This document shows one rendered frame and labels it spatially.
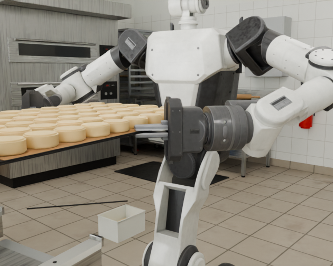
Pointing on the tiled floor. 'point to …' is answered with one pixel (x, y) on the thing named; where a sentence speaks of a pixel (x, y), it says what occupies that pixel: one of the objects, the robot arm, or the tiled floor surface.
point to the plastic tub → (121, 222)
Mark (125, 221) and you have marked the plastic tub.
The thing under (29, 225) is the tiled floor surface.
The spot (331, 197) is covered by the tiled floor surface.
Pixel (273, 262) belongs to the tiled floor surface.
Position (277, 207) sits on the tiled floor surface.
